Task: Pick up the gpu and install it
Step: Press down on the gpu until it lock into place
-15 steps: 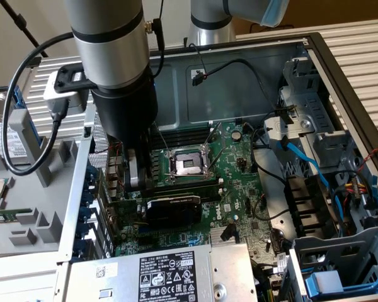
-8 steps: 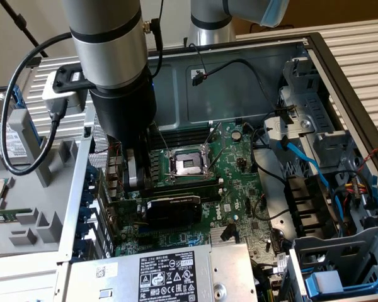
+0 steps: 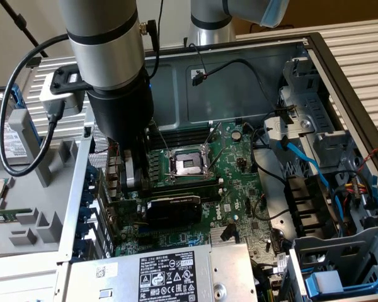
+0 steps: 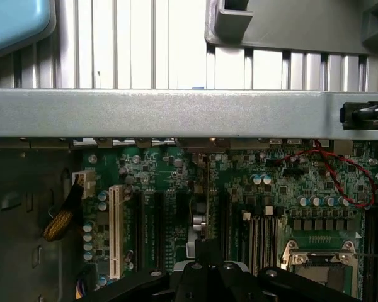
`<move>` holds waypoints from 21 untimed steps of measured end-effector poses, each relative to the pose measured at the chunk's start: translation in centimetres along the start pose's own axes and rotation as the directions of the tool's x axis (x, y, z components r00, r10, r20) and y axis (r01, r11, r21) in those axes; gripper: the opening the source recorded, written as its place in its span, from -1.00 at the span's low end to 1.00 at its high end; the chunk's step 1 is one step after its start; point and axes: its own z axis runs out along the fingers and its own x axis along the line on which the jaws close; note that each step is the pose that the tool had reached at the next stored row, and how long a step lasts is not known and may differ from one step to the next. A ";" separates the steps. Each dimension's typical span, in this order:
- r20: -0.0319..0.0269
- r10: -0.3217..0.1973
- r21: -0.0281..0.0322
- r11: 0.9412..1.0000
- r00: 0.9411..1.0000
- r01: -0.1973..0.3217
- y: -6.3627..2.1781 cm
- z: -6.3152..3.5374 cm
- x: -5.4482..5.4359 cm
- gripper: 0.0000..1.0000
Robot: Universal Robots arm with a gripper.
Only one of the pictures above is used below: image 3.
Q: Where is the silver hard disk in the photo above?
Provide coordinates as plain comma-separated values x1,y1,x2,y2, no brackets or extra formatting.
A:
0,94,31,166

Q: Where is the grey printed parts rack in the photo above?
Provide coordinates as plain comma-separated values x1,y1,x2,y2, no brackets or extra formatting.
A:
0,108,84,260

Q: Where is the silver chipset heatsink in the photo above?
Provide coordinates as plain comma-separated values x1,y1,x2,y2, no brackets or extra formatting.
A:
209,226,240,245

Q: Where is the blue SATA wire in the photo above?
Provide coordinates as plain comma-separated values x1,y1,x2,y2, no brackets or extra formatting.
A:
331,185,347,223
276,135,331,189

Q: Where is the metal disk bay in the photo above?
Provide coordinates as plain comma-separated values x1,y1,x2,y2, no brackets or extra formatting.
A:
263,57,358,172

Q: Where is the black wire with connector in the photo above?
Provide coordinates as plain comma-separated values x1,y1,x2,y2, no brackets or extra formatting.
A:
187,42,286,114

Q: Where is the red black twisted wire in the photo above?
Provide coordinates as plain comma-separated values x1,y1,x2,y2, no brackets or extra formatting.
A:
89,143,120,157
356,141,378,173

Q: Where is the grey disk bay cage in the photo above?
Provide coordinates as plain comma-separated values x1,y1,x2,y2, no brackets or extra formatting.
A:
288,226,378,302

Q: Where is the blue plastic drive tray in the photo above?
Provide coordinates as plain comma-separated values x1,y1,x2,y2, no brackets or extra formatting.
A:
302,269,378,298

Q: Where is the thick black camera cable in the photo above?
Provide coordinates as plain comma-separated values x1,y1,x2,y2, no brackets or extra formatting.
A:
0,33,71,177

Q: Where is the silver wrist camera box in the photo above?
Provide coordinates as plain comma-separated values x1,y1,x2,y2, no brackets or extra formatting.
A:
38,71,84,116

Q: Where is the blue expansion slot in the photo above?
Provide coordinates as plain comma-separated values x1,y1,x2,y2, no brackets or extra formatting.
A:
137,225,192,234

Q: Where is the yellow red power wire bundle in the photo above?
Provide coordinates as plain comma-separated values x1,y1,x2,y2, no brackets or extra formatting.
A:
345,177,372,204

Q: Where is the grey power supply unit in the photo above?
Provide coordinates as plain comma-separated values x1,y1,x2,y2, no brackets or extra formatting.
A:
55,241,259,302

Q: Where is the Nvidia Quadro graphics card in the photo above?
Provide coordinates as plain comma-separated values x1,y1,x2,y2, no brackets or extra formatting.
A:
99,188,203,229

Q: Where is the black angled plug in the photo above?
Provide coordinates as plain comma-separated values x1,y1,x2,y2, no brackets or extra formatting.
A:
219,222,239,243

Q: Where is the blue disk caddy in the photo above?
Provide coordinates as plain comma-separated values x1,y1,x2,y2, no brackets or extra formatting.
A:
6,79,42,155

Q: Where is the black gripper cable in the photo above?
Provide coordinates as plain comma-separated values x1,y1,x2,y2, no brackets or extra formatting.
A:
139,18,161,79

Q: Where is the thin metal locking lever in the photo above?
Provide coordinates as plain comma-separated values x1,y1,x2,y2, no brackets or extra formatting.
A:
207,146,225,175
151,121,171,152

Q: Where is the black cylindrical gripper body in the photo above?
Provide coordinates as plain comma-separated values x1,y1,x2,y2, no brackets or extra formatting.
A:
87,74,154,150

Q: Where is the black tripod pole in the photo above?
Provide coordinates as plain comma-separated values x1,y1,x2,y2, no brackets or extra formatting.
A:
0,0,49,58

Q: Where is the green Dell motherboard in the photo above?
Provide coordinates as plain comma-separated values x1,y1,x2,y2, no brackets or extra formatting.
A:
105,121,292,279

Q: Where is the black RAM slot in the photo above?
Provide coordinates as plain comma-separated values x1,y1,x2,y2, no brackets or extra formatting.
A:
149,125,214,132
149,129,214,138
149,140,205,149
149,134,209,143

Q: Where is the CPU socket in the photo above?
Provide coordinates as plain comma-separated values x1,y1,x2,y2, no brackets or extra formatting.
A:
164,143,218,184

